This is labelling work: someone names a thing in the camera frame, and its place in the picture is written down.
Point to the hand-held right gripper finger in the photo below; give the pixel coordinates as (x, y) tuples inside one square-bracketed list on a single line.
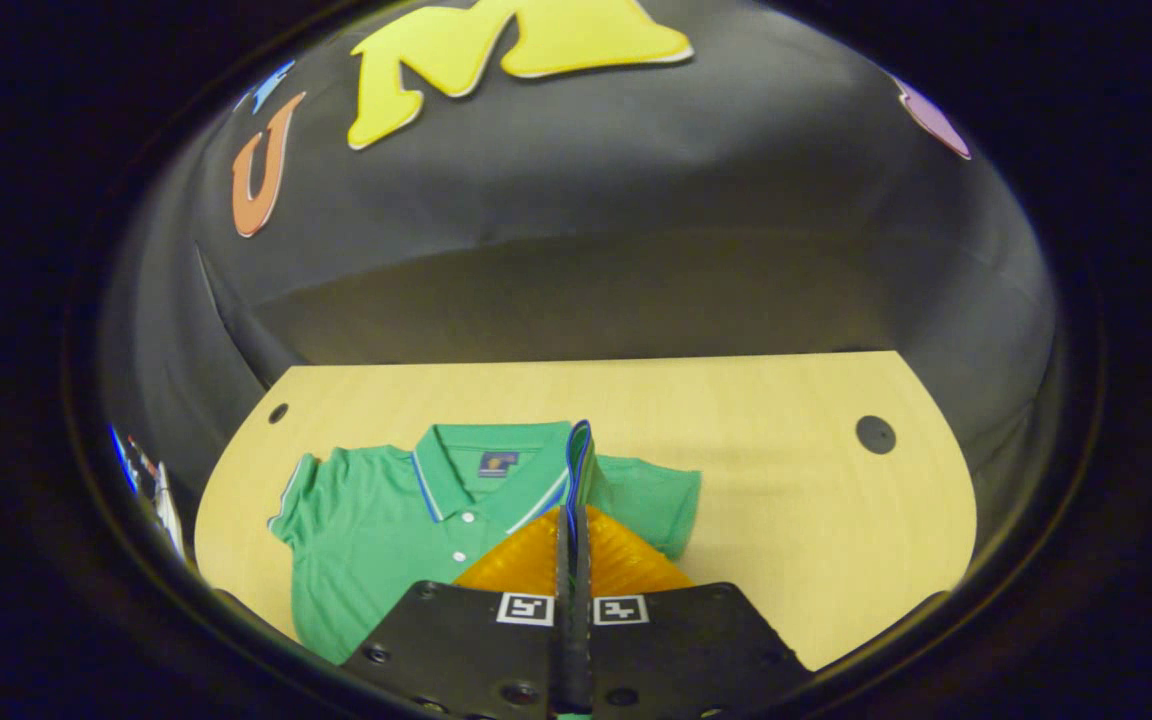
[(564, 650), (585, 650)]

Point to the green polo T-shirt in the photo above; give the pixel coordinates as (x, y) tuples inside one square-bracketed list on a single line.
[(366, 520)]

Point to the black backdrop cloth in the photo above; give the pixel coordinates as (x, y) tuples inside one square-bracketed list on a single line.
[(636, 200)]

